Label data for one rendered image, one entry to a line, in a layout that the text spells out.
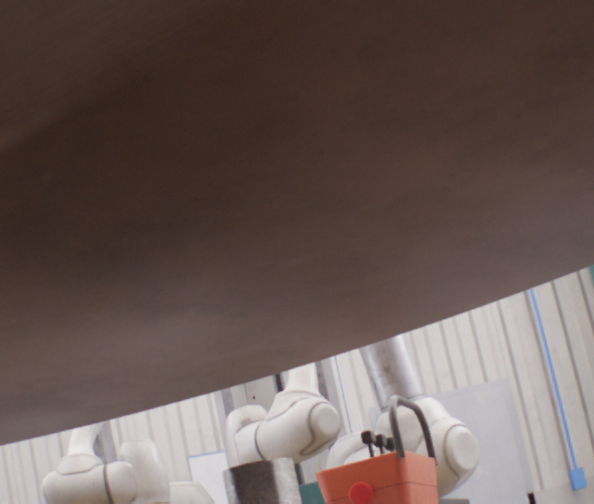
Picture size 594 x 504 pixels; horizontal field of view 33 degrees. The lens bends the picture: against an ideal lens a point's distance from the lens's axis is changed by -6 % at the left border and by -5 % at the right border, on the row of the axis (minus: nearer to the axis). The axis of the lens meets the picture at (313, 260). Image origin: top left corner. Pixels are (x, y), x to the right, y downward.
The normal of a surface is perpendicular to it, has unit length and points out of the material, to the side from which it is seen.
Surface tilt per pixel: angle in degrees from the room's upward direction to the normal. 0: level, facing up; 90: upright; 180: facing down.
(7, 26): 90
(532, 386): 90
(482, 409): 90
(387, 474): 97
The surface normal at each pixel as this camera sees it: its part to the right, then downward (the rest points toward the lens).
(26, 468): 0.00, -0.35
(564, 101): 0.20, 0.92
